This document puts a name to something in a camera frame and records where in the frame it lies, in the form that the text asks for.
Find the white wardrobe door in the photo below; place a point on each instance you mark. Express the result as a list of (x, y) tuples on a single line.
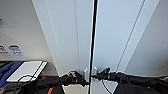
[(113, 36), (70, 36)]

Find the white wardrobe carcass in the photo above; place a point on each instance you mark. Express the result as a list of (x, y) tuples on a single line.
[(50, 33)]

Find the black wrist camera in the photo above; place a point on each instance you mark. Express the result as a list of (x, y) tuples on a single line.
[(107, 69), (72, 72)]

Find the orange metal frame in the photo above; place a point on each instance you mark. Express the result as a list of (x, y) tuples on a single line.
[(50, 91)]

